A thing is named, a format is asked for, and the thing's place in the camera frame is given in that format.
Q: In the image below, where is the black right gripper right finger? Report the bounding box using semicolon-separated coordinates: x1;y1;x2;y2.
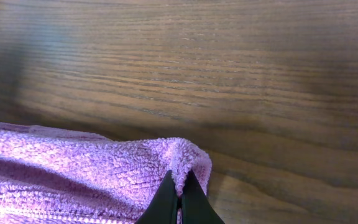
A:
181;170;224;224

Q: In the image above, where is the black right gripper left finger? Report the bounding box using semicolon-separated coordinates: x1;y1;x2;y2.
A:
135;170;178;224

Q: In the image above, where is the purple microfiber cloth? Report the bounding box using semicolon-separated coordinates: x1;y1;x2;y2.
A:
0;123;212;223

